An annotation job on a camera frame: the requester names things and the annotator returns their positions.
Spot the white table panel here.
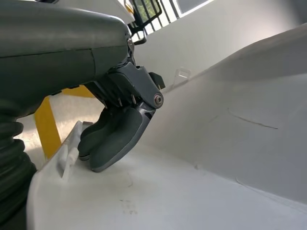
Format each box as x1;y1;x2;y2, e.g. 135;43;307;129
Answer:
54;0;135;24

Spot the yellow floor tape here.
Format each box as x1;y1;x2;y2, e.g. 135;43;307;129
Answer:
34;85;95;161

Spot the black metal frame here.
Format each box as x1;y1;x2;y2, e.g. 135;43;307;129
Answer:
127;0;180;46

